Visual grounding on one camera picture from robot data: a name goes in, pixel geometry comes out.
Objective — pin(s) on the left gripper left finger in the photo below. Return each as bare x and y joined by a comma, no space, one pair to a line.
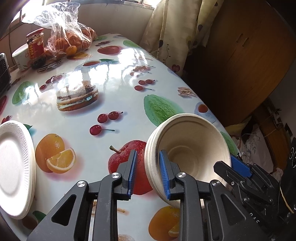
117,186

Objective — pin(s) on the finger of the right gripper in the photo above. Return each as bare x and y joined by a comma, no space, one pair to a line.
237,183
240,167

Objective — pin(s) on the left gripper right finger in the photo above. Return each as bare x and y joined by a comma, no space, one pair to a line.
183,187

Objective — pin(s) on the beige paper bowl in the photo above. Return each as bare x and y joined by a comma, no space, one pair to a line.
190,141

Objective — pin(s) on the white paper plate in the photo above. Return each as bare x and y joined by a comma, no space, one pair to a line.
18,169

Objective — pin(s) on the floral bedding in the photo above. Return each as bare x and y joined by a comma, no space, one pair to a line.
262,142

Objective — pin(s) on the fruit print tablecloth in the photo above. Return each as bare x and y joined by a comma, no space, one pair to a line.
108,98

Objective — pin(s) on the brown wooden cabinet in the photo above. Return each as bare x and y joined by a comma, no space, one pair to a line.
249,51

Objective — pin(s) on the grey small heater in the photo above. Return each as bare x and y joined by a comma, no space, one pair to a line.
4,73

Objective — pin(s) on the patterned curtain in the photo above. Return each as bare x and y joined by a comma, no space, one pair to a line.
176,28

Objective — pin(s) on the plastic bag of oranges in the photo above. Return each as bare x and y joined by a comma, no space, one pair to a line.
67,34

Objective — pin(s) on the white paper cup container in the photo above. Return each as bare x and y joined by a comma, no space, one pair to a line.
22,58

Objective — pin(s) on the red label glass jar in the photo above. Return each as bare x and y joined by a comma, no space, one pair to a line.
35,42

